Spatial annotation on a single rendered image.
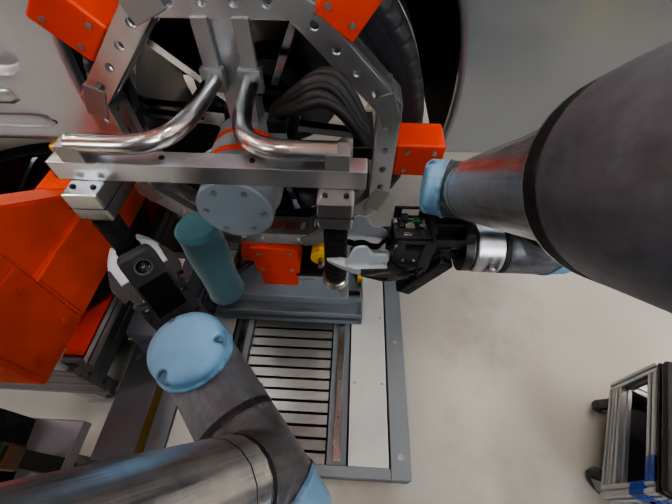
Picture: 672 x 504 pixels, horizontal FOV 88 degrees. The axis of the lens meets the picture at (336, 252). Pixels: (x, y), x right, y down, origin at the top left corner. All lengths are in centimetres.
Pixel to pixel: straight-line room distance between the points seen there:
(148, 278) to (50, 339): 47
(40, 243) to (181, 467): 75
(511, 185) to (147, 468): 25
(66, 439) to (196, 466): 77
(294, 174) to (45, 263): 63
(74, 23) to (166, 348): 50
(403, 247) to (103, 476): 39
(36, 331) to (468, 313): 134
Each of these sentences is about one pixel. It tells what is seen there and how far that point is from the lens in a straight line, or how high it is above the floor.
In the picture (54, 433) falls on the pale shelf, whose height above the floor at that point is 45.
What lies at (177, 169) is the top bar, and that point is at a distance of 51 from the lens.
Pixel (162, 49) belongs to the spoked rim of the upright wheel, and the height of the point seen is 99.
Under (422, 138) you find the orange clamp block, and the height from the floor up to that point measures 88.
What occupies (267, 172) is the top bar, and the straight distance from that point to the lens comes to 47.
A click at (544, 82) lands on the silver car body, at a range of 87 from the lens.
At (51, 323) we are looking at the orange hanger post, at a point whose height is 60.
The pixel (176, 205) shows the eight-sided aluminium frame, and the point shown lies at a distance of 87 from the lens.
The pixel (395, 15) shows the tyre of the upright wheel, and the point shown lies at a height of 106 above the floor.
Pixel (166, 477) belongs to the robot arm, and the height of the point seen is 106.
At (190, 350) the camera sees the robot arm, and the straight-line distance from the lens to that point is 36.
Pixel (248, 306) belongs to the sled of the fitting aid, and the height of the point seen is 15.
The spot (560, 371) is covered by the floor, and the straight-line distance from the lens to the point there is 157.
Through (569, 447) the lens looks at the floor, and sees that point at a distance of 149.
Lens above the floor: 127
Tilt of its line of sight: 53 degrees down
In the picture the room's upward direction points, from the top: straight up
